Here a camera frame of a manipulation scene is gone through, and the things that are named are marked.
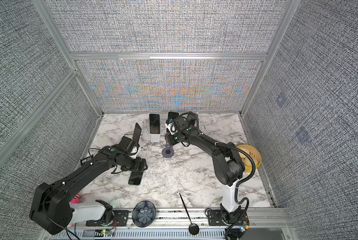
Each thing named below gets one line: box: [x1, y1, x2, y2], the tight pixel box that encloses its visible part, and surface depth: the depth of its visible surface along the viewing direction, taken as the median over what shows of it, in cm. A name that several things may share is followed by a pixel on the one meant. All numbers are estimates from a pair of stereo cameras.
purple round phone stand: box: [161, 141, 175, 158], surface depth 99 cm
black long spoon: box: [179, 192, 200, 236], surface depth 72 cm
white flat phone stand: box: [150, 133, 161, 142], surface depth 106 cm
